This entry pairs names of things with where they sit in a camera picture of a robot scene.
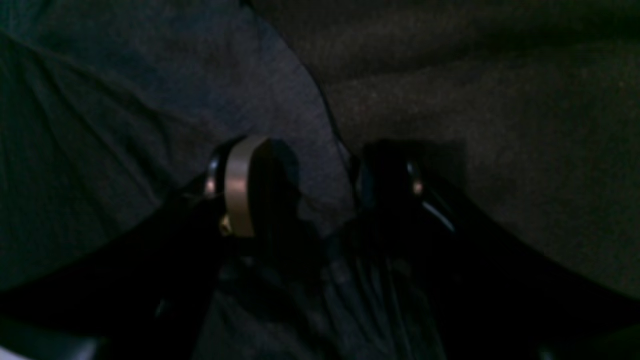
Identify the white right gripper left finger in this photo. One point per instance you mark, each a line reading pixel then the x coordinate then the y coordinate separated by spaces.
pixel 145 295

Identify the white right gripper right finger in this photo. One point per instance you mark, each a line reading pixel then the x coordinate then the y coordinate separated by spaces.
pixel 492 296

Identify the dark grey T-shirt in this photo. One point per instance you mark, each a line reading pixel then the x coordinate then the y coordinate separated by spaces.
pixel 109 106

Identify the black table cloth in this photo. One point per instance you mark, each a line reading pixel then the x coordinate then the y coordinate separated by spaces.
pixel 531 106

